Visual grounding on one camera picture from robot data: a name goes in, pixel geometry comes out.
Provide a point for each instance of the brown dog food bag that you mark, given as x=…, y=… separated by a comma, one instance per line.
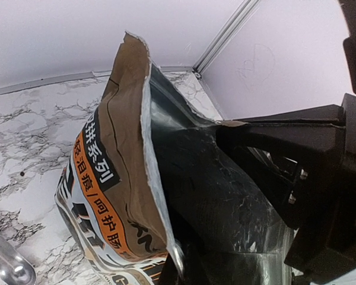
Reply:
x=145, y=173

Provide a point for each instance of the right aluminium frame post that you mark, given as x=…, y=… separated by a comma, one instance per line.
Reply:
x=233, y=25

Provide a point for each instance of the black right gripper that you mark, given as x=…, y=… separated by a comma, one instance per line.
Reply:
x=304, y=162

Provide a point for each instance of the metal food scoop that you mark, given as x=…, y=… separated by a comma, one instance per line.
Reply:
x=14, y=268

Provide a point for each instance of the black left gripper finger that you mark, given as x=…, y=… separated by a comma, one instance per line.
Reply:
x=212, y=267

